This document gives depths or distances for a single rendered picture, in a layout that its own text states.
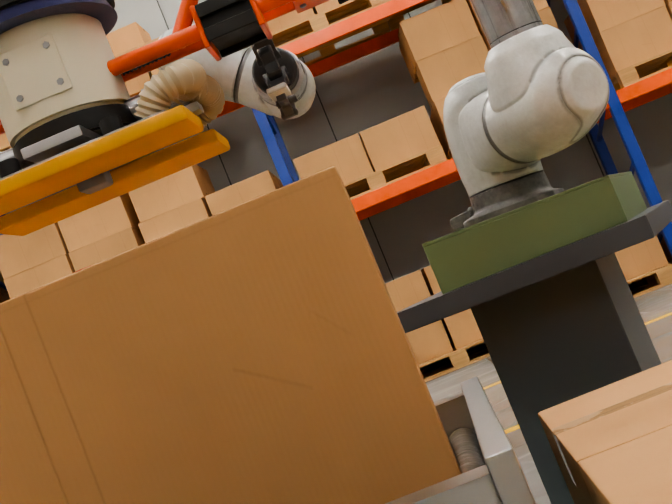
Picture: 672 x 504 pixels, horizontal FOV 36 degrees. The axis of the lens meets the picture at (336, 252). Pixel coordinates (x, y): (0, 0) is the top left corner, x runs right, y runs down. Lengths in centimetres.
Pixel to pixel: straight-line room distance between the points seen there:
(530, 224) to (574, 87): 25
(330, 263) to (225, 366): 17
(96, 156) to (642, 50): 781
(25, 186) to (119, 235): 748
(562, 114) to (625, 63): 704
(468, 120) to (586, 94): 27
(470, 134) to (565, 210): 26
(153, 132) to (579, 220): 85
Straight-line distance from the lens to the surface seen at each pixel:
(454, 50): 866
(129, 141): 125
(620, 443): 117
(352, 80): 993
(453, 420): 165
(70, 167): 126
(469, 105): 196
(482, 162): 195
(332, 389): 117
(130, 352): 120
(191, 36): 137
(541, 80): 178
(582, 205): 181
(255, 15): 135
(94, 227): 882
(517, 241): 184
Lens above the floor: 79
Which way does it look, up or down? 3 degrees up
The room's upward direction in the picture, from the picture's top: 22 degrees counter-clockwise
